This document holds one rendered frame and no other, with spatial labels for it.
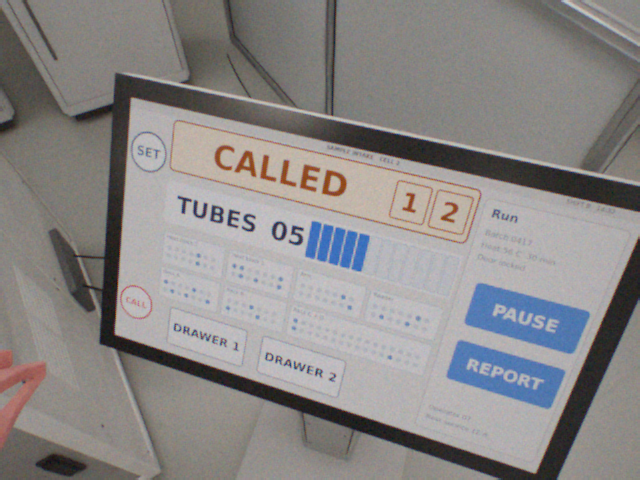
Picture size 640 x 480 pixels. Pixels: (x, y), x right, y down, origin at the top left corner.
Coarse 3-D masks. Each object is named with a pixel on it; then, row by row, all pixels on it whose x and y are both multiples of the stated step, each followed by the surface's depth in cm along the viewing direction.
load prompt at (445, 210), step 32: (192, 128) 44; (192, 160) 45; (224, 160) 44; (256, 160) 44; (288, 160) 43; (320, 160) 42; (352, 160) 41; (256, 192) 44; (288, 192) 44; (320, 192) 43; (352, 192) 42; (384, 192) 41; (416, 192) 41; (448, 192) 40; (480, 192) 39; (384, 224) 42; (416, 224) 41; (448, 224) 41
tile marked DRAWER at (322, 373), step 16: (272, 352) 49; (288, 352) 48; (304, 352) 48; (320, 352) 47; (256, 368) 50; (272, 368) 49; (288, 368) 49; (304, 368) 48; (320, 368) 48; (336, 368) 47; (304, 384) 49; (320, 384) 48; (336, 384) 48
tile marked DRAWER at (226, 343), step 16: (176, 320) 51; (192, 320) 50; (208, 320) 50; (176, 336) 51; (192, 336) 51; (208, 336) 50; (224, 336) 50; (240, 336) 49; (208, 352) 51; (224, 352) 50; (240, 352) 50
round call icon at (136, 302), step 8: (120, 280) 51; (120, 288) 51; (128, 288) 51; (136, 288) 51; (144, 288) 50; (120, 296) 52; (128, 296) 51; (136, 296) 51; (144, 296) 51; (152, 296) 50; (120, 304) 52; (128, 304) 52; (136, 304) 51; (144, 304) 51; (152, 304) 51; (120, 312) 52; (128, 312) 52; (136, 312) 52; (144, 312) 51; (152, 312) 51; (136, 320) 52; (144, 320) 52; (152, 320) 51
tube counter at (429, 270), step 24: (288, 216) 44; (288, 240) 45; (312, 240) 44; (336, 240) 44; (360, 240) 43; (384, 240) 43; (336, 264) 44; (360, 264) 44; (384, 264) 43; (408, 264) 43; (432, 264) 42; (456, 264) 42; (432, 288) 43
